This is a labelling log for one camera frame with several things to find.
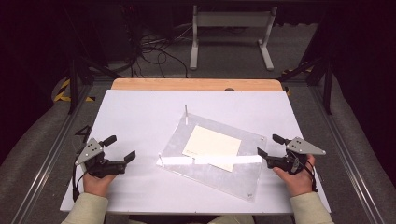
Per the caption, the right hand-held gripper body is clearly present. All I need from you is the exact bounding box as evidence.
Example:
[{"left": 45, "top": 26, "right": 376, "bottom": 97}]
[{"left": 266, "top": 136, "right": 327, "bottom": 175}]

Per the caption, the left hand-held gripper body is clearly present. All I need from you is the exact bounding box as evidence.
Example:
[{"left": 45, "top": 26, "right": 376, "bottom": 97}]
[{"left": 74, "top": 137, "right": 129, "bottom": 179}]

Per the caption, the person's left hand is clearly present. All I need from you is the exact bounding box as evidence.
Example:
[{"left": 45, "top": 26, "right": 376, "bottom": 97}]
[{"left": 82, "top": 172, "right": 118, "bottom": 198}]

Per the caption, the person's right hand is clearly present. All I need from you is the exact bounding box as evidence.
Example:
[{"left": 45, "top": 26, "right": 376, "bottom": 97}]
[{"left": 272, "top": 153, "right": 318, "bottom": 198}]

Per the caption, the cream paper sheet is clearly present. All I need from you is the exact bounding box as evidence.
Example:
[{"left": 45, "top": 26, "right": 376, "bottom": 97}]
[{"left": 181, "top": 124, "right": 243, "bottom": 173}]

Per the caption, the clear acrylic board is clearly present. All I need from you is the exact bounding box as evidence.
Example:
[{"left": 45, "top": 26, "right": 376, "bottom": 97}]
[{"left": 155, "top": 112, "right": 269, "bottom": 203}]

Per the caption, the yellow black hazard tape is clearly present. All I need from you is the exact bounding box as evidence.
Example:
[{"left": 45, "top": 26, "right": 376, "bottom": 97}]
[
  {"left": 53, "top": 77, "right": 96, "bottom": 104},
  {"left": 280, "top": 63, "right": 314, "bottom": 77}
]

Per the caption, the wooden table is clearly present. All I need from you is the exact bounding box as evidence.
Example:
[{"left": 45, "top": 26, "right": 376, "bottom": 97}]
[{"left": 110, "top": 77, "right": 284, "bottom": 92}]

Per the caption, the white metal stand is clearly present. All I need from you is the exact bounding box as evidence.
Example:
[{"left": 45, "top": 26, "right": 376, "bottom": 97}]
[{"left": 189, "top": 4, "right": 278, "bottom": 72}]

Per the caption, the black triangular bracket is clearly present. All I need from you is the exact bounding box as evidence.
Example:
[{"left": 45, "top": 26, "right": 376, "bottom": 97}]
[{"left": 74, "top": 124, "right": 93, "bottom": 144}]

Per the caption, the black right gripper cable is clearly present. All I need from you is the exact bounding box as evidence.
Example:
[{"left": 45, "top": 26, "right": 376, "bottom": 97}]
[{"left": 303, "top": 158, "right": 319, "bottom": 193}]

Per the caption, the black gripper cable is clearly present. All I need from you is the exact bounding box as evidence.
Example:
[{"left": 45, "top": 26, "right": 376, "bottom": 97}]
[
  {"left": 303, "top": 158, "right": 319, "bottom": 193},
  {"left": 71, "top": 162, "right": 87, "bottom": 203}
]

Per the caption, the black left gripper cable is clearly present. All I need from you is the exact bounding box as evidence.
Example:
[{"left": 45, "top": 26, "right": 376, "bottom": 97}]
[{"left": 71, "top": 162, "right": 87, "bottom": 203}]

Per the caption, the aluminium floor rail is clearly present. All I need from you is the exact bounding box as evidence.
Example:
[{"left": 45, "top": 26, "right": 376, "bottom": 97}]
[
  {"left": 11, "top": 83, "right": 94, "bottom": 224},
  {"left": 309, "top": 83, "right": 388, "bottom": 224}
]

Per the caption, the black metal frame leg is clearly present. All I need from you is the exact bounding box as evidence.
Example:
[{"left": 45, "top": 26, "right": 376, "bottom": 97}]
[
  {"left": 66, "top": 54, "right": 123, "bottom": 115},
  {"left": 277, "top": 54, "right": 334, "bottom": 115}
]

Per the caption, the tangle of black floor cables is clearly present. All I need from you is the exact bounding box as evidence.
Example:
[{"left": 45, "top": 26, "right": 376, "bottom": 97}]
[{"left": 129, "top": 24, "right": 191, "bottom": 79}]

